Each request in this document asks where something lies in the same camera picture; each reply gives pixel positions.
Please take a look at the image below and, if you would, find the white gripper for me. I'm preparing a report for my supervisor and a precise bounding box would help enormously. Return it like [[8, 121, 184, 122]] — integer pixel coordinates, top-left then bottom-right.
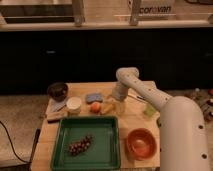
[[112, 82, 129, 116]]

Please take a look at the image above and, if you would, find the yellow banana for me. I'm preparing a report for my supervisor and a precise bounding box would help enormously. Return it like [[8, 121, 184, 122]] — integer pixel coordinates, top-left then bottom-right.
[[101, 103, 115, 115]]

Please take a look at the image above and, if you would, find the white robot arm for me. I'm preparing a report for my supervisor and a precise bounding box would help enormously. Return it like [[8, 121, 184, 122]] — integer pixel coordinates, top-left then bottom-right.
[[112, 67, 211, 171]]

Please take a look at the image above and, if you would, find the red bowl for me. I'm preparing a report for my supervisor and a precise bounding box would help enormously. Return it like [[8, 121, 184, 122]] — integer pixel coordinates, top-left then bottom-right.
[[126, 128, 157, 161]]

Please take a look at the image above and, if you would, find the dark brown bowl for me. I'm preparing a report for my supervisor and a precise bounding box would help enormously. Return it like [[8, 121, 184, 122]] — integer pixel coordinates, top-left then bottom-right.
[[47, 82, 68, 102]]

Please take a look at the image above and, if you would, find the orange peach fruit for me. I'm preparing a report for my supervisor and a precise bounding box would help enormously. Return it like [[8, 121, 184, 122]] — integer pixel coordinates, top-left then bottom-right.
[[90, 102, 101, 113]]

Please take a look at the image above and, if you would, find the wooden table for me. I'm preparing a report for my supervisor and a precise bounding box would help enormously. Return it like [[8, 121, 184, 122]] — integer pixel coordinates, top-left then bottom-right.
[[30, 80, 164, 171]]

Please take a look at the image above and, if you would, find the light green cup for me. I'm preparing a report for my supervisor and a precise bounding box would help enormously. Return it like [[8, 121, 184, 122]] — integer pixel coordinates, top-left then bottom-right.
[[144, 103, 157, 118]]

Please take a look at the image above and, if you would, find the blue sponge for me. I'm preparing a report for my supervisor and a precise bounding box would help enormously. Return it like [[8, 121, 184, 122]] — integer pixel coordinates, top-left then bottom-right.
[[85, 93, 103, 104]]

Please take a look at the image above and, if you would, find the white cup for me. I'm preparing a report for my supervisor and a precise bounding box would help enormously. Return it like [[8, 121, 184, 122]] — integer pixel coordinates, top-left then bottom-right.
[[66, 97, 82, 114]]

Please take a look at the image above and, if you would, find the green tray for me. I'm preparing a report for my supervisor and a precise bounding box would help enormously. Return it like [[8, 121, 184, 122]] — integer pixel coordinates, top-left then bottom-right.
[[51, 116, 121, 171]]

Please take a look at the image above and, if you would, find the dark grape bunch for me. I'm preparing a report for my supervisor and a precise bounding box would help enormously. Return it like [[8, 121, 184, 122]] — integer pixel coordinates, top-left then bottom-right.
[[69, 135, 93, 156]]

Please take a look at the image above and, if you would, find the grey cloth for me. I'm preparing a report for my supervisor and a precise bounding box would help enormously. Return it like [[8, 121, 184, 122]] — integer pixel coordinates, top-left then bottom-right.
[[51, 98, 67, 112]]

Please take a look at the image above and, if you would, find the wooden block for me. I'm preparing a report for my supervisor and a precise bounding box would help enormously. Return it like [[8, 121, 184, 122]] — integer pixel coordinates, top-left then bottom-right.
[[47, 112, 68, 122]]

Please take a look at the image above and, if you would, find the black cable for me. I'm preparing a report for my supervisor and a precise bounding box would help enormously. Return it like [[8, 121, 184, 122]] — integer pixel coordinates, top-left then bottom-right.
[[0, 120, 32, 165]]

